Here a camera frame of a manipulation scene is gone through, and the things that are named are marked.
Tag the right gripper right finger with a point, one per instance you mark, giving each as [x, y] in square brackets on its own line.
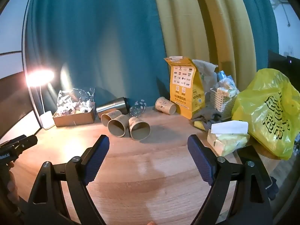
[250, 203]

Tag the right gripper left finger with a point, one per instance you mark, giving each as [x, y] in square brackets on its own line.
[47, 205]

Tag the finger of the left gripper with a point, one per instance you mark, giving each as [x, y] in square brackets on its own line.
[17, 145]

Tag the paper cup with pink print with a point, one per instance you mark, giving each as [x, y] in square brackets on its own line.
[139, 129]

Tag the left lying paper cup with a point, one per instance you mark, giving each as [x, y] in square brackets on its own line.
[106, 117]

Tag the lying paper cup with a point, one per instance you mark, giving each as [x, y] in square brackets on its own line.
[119, 125]
[106, 117]

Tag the middle lying paper cup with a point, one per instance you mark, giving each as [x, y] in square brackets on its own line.
[119, 125]

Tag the far paper cup by bag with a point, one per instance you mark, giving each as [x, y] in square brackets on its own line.
[165, 106]

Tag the person's left hand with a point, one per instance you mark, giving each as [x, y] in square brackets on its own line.
[12, 187]

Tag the cardboard tray box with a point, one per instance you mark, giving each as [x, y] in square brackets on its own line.
[78, 118]

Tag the tissue pack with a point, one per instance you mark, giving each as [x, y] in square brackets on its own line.
[226, 137]

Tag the white desk lamp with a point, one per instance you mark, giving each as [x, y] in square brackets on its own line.
[38, 79]

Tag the yellow sponge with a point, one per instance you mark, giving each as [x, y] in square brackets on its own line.
[199, 125]

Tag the grey cloth rag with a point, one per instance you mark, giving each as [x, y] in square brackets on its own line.
[208, 116]

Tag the yellow plastic shopping bag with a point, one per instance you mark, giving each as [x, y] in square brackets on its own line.
[270, 106]

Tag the white plastic basket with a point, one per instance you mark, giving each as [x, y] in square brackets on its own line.
[221, 103]

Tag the stainless steel tumbler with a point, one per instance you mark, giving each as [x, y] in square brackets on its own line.
[120, 104]

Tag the yellow paper delivery bag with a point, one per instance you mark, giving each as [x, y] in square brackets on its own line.
[186, 89]

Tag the grey paper bag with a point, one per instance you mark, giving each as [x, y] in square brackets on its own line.
[207, 74]

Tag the clear glass with white dots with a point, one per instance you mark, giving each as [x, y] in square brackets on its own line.
[138, 108]

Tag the black monitor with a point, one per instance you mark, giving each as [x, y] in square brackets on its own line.
[288, 65]

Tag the teal curtain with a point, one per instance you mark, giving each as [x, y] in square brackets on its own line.
[115, 47]

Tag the yellow curtain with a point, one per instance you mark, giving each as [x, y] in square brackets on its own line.
[216, 31]

